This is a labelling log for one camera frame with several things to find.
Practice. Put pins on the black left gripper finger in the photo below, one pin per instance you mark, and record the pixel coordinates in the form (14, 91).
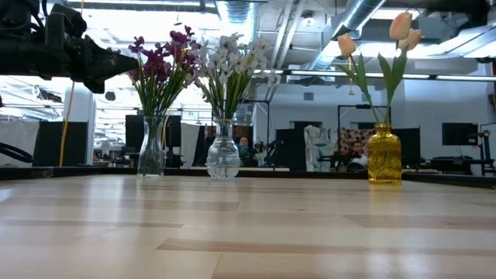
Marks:
(112, 64)
(95, 84)

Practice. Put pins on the white artificial flower bunch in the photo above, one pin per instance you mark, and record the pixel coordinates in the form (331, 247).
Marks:
(259, 48)
(228, 42)

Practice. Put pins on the ribbed clear glass vase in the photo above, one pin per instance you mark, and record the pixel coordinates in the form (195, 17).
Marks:
(222, 155)

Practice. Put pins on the peach artificial tulip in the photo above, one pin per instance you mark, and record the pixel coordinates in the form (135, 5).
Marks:
(401, 25)
(346, 44)
(414, 38)

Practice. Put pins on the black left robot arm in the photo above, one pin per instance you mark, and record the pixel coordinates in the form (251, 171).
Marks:
(19, 58)

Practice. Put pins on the smooth clear glass vase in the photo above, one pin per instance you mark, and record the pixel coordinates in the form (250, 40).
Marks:
(151, 155)

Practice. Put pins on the yellow glass vase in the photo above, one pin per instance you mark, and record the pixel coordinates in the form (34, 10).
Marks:
(384, 159)

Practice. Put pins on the black round ceiling fixture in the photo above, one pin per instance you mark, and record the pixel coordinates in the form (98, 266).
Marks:
(110, 95)

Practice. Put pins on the black partition panel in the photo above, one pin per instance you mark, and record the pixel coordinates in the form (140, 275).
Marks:
(131, 131)
(410, 147)
(73, 139)
(290, 151)

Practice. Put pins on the white hanging cloth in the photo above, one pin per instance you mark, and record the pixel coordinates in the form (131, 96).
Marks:
(17, 135)
(190, 143)

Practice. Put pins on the person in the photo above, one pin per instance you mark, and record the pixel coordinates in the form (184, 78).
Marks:
(244, 142)
(358, 149)

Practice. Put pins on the white patterned cloth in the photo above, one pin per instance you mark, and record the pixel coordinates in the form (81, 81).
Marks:
(319, 147)

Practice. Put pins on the brown dotted cloth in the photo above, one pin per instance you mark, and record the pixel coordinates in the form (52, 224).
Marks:
(348, 135)

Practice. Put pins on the ceiling light strip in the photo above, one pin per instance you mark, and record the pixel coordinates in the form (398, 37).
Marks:
(426, 76)

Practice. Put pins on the small black monitor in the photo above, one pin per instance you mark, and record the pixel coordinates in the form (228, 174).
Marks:
(459, 133)

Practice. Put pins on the dark background desk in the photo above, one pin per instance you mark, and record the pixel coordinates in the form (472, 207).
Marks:
(457, 160)

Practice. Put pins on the black tripod stand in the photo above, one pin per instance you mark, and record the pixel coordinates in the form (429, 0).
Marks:
(486, 155)

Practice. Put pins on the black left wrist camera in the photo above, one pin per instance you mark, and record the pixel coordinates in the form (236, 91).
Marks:
(54, 29)

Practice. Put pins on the ribbed silver duct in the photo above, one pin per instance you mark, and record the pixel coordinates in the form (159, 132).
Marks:
(238, 11)

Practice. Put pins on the large silver ventilation duct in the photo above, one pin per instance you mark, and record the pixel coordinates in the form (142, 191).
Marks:
(348, 23)

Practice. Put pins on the black metal frame stand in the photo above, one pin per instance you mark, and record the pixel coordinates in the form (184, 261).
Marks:
(364, 105)

